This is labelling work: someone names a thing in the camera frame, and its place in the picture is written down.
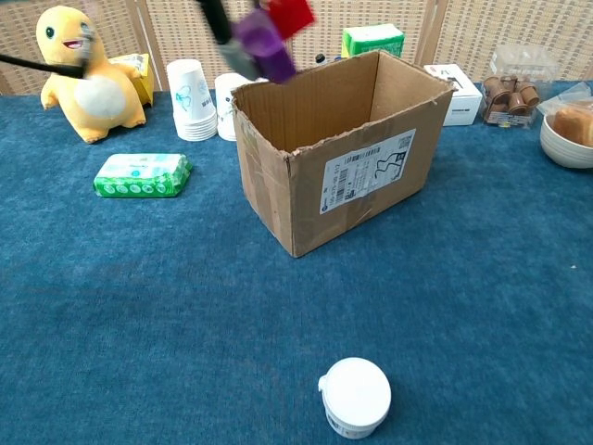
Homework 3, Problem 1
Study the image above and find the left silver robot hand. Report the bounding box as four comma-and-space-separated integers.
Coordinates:
196, 0, 260, 81

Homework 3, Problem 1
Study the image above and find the purple and red toy block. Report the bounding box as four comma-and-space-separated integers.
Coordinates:
233, 0, 317, 84

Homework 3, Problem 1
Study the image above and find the brown cardboard box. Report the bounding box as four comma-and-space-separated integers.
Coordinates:
230, 49, 456, 259

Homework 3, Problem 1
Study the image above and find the green wet wipes pack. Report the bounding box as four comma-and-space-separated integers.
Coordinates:
92, 152, 195, 199

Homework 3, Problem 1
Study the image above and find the yellow snack box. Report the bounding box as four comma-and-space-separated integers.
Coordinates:
108, 53, 155, 108

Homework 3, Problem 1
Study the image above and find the green tissue box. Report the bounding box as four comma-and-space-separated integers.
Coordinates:
341, 23, 405, 59

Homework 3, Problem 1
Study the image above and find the white box with black print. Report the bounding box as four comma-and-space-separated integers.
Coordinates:
423, 63, 484, 127

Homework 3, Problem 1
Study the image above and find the clear box of brown cups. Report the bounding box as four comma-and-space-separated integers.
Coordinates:
481, 44, 561, 129

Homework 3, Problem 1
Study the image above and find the white paper cup stack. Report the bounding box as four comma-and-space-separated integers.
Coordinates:
165, 58, 219, 142
214, 72, 270, 142

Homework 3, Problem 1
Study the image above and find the yellow plush dinosaur toy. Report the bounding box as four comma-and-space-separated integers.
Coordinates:
35, 5, 148, 145

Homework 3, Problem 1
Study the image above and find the wicker folding screen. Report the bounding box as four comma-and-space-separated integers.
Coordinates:
0, 0, 593, 96

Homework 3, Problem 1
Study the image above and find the blue carpet table cover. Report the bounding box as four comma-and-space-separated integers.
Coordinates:
0, 81, 593, 445

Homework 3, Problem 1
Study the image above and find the clear plastic bag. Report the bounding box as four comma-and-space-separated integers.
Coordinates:
536, 81, 593, 154

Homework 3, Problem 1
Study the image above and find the white bowl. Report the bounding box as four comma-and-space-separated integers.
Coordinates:
539, 113, 593, 169

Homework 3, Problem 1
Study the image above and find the brown bread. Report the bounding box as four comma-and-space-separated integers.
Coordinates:
553, 104, 593, 149

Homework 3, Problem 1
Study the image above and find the white round lid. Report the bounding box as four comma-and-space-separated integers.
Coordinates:
317, 356, 393, 440

